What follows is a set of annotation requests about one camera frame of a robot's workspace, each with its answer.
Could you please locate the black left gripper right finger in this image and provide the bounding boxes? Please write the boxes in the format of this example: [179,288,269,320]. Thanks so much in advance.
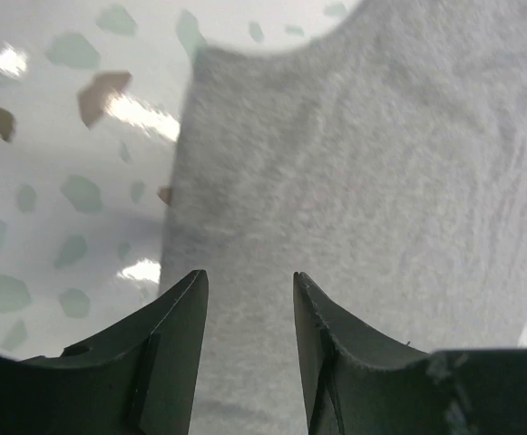
[293,273,527,435]

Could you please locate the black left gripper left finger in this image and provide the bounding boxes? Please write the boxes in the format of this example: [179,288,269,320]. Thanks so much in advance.
[0,270,209,434]

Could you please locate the grey tank top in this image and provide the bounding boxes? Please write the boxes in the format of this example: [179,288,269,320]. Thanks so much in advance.
[161,1,527,434]

